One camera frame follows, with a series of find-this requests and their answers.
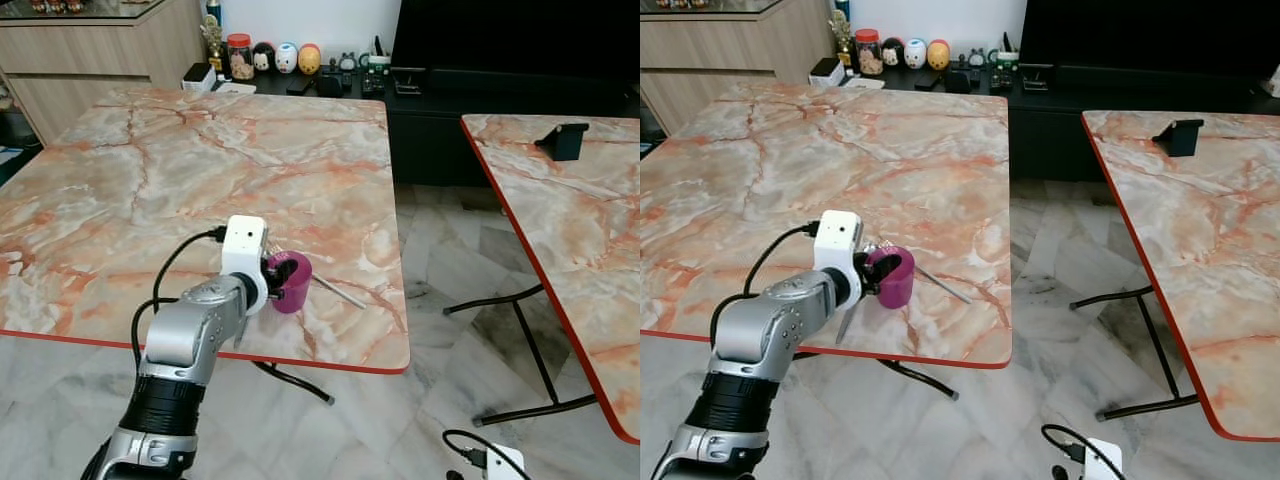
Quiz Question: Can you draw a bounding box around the purple plastic cup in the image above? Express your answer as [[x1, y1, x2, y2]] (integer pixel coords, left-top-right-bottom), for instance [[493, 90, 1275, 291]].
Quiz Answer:
[[266, 250, 314, 315], [865, 246, 916, 309]]

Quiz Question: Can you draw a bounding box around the silver metal spoon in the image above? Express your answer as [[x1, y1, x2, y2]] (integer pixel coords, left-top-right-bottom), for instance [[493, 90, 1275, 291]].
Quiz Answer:
[[310, 275, 369, 310], [913, 264, 973, 306]]

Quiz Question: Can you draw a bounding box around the green white small device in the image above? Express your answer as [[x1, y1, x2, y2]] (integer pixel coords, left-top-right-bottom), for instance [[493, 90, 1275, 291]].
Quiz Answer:
[[990, 44, 1019, 93], [362, 48, 392, 97]]

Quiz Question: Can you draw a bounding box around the black desk holder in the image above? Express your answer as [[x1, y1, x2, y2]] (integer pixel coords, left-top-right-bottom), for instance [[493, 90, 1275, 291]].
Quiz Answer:
[[1020, 61, 1059, 93], [393, 65, 432, 97]]

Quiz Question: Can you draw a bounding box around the gold trophy figurine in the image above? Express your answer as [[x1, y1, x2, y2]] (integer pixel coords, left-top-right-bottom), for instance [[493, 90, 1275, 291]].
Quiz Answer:
[[200, 10, 227, 71], [828, 8, 857, 67]]

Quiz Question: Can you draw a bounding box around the light wooden cabinet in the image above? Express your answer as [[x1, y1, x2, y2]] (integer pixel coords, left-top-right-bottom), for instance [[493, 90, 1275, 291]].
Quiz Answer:
[[0, 0, 207, 143], [640, 0, 833, 137]]

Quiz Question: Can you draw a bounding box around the black phone stand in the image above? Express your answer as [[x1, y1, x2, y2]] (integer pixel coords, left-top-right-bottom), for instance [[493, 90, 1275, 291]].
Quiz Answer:
[[534, 122, 591, 163], [1152, 118, 1205, 158]]

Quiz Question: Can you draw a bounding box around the black television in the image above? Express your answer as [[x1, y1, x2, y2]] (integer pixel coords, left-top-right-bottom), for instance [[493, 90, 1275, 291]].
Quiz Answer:
[[1018, 0, 1280, 87], [390, 0, 641, 87]]

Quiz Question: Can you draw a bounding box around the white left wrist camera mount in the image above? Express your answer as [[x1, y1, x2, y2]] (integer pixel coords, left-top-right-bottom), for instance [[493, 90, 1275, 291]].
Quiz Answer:
[[220, 215, 270, 311], [813, 210, 864, 303]]

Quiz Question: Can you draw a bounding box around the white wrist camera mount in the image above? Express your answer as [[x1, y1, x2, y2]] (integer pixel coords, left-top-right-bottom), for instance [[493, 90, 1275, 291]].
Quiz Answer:
[[813, 210, 864, 303], [220, 215, 270, 311], [485, 445, 528, 480], [1084, 438, 1125, 480]]

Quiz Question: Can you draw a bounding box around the black metal table frame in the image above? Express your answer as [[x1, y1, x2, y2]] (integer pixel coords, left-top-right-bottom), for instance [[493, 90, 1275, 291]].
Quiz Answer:
[[443, 284, 601, 429], [1069, 284, 1202, 422], [250, 360, 337, 407], [800, 350, 960, 402]]

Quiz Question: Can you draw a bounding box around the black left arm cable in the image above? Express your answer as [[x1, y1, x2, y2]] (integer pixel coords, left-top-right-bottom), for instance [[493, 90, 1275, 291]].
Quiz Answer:
[[708, 221, 821, 343], [130, 227, 229, 373]]

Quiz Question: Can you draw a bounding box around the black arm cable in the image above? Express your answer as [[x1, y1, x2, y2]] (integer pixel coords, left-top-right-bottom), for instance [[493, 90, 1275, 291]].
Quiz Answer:
[[443, 429, 499, 471], [1040, 423, 1097, 469], [708, 221, 821, 343], [130, 227, 229, 373]]

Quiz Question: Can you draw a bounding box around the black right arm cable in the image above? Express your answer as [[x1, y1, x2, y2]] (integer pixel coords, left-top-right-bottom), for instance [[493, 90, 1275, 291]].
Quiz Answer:
[[443, 429, 499, 471], [1040, 423, 1097, 469]]

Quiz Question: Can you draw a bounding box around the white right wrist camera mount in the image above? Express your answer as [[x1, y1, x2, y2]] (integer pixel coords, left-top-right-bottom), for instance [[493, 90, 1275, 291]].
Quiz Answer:
[[1084, 438, 1125, 480], [485, 445, 528, 480]]

